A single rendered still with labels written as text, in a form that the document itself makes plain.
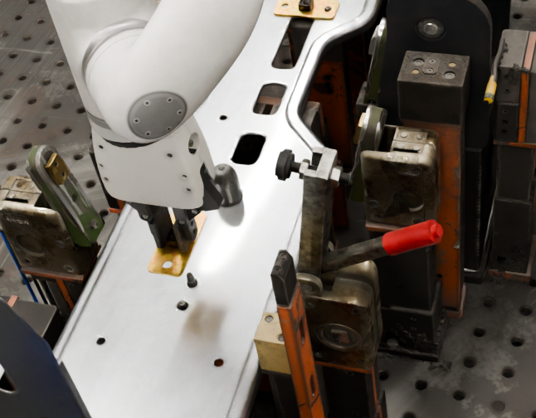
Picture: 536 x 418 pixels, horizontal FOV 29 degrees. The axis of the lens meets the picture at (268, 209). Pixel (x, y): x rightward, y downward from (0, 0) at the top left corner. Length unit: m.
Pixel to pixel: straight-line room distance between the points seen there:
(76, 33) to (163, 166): 0.17
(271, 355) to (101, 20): 0.36
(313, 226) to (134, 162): 0.17
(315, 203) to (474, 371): 0.52
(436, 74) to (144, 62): 0.43
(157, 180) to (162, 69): 0.21
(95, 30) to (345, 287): 0.37
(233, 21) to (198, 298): 0.40
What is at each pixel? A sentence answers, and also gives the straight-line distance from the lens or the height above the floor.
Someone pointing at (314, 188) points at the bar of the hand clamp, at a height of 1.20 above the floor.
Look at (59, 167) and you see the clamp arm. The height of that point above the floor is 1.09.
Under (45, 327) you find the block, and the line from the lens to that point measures 1.15.
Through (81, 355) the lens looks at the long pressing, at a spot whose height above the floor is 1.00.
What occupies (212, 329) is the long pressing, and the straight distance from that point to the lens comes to 1.07.
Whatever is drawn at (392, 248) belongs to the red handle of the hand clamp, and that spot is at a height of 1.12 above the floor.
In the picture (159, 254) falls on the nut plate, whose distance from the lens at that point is 1.05.
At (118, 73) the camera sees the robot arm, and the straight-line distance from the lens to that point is 0.78.
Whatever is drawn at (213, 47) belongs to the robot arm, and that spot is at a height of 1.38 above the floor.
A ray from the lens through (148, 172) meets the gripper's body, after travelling 0.95.
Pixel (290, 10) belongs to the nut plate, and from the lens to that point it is 1.41.
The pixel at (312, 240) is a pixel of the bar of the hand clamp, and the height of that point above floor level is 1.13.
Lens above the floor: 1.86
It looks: 48 degrees down
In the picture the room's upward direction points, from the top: 12 degrees counter-clockwise
